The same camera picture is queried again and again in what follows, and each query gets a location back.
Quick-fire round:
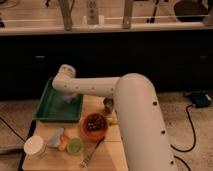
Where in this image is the metal fork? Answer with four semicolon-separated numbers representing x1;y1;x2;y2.
79;137;105;168

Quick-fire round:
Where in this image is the orange small object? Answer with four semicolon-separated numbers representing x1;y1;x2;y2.
58;134;70;151

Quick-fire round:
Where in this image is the green plastic tray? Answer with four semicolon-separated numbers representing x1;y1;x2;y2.
35;78;83;122

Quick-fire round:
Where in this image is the wooden post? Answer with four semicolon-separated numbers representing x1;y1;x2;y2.
58;0;72;31
122;0;134;29

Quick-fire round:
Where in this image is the metal cup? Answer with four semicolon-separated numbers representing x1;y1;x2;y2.
103;98;114;113

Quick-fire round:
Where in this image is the green round lid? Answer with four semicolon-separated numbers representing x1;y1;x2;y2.
66;138;83;155

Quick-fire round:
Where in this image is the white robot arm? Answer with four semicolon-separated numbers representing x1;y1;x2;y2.
52;64;178;171

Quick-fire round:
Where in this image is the orange bowl with dark food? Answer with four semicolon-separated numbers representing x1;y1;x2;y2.
80;113;108;141

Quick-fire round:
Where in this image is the white lidded container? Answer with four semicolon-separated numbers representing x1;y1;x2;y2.
24;135;46;157

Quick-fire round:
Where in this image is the right wooden post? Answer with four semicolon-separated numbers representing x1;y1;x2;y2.
122;0;134;29

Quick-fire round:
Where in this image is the white remote control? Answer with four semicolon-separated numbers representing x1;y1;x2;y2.
86;0;99;25

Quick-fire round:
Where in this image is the left wooden post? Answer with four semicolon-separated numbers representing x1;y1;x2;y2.
58;0;72;31

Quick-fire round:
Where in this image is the black cable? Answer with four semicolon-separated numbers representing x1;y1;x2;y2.
170;103;198;171

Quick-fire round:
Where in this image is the blue black floor device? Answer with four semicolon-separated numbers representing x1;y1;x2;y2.
190;92;211;108

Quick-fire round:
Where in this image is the black chair base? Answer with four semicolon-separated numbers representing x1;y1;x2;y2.
174;0;208;22

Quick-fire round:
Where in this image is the yellow banana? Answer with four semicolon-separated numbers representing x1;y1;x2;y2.
107;114;118;125

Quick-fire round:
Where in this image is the grey blue cloth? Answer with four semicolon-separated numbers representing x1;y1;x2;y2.
47;127;64;148

